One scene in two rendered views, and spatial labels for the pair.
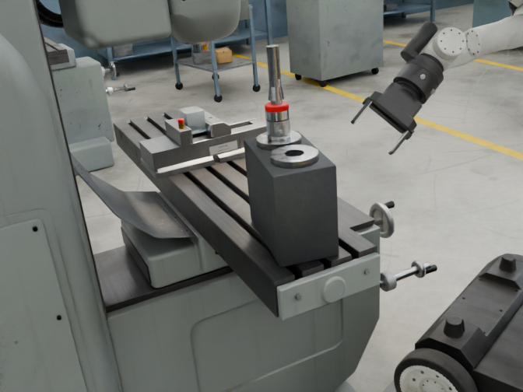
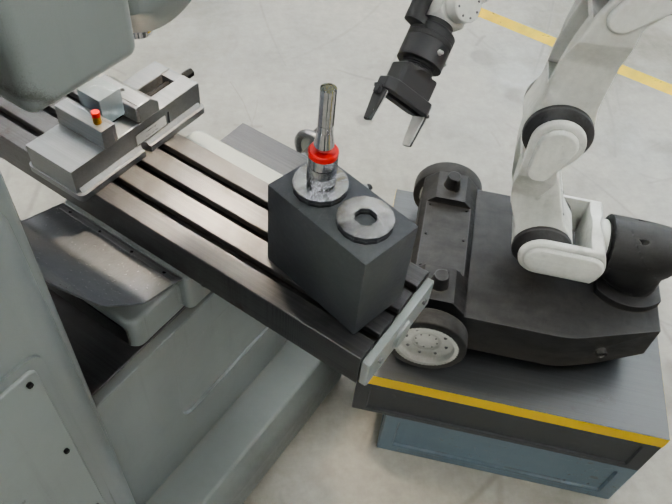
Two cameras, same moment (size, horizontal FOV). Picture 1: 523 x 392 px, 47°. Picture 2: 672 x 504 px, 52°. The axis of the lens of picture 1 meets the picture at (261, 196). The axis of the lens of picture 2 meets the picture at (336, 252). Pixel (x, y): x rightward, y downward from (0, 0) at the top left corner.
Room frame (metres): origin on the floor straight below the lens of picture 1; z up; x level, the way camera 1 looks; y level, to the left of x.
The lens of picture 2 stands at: (0.47, 0.39, 1.92)
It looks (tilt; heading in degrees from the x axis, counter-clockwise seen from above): 50 degrees down; 324
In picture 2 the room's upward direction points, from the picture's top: 7 degrees clockwise
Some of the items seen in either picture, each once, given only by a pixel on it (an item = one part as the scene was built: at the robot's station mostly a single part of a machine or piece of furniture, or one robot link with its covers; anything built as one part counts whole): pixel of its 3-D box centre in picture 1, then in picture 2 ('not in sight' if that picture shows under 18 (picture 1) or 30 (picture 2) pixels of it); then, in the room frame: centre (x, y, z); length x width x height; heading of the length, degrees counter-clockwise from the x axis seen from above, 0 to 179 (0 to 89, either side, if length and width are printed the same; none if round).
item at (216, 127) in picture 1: (212, 124); (124, 96); (1.60, 0.12, 1.05); 0.12 x 0.06 x 0.04; 25
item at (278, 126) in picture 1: (278, 123); (322, 168); (1.13, -0.04, 1.19); 0.05 x 0.05 x 0.06
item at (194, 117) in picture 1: (192, 120); (101, 101); (1.58, 0.17, 1.07); 0.06 x 0.05 x 0.06; 25
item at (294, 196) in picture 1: (289, 191); (338, 240); (1.08, -0.06, 1.06); 0.22 x 0.12 x 0.20; 13
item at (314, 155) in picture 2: (276, 106); (323, 151); (1.13, -0.04, 1.22); 0.05 x 0.05 x 0.01
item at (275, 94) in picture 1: (274, 75); (325, 119); (1.13, -0.04, 1.28); 0.03 x 0.03 x 0.11
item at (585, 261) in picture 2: not in sight; (560, 235); (1.11, -0.76, 0.68); 0.21 x 0.20 x 0.13; 47
